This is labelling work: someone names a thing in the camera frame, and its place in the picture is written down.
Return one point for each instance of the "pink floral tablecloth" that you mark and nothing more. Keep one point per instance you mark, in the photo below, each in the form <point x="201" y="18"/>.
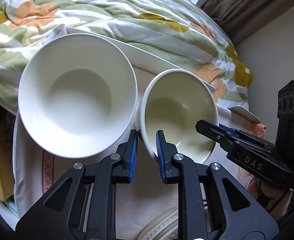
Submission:
<point x="137" y="203"/>

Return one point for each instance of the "cardboard box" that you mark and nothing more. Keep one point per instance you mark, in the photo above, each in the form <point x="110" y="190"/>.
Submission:
<point x="6" y="167"/>

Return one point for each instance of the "white ribbed bowl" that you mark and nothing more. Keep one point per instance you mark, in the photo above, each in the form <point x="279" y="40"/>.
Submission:
<point x="77" y="95"/>

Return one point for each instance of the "floral green white duvet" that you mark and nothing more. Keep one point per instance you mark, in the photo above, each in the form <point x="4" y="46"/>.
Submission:
<point x="174" y="30"/>

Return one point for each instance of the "beige curtain right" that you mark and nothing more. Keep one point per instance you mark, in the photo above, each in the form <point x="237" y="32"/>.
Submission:
<point x="240" y="19"/>

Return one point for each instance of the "white tray table rim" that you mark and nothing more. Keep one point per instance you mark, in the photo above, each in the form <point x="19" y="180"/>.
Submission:
<point x="138" y="58"/>

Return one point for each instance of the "cream cartoon bowl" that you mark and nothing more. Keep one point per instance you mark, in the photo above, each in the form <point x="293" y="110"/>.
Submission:
<point x="174" y="101"/>

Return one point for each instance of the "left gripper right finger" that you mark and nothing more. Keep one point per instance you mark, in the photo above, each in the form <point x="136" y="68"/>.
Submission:
<point x="168" y="166"/>

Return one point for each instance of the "finger of the right gripper pair seen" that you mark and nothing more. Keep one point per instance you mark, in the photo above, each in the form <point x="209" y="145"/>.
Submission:
<point x="226" y="137"/>

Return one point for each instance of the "duck cartoon plate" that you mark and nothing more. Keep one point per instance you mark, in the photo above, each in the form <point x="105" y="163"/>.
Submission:
<point x="165" y="226"/>

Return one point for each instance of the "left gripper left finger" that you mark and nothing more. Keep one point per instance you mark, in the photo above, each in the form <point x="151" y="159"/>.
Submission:
<point x="125" y="169"/>

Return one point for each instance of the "person's right hand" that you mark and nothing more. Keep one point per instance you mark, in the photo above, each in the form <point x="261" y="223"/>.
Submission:
<point x="280" y="199"/>

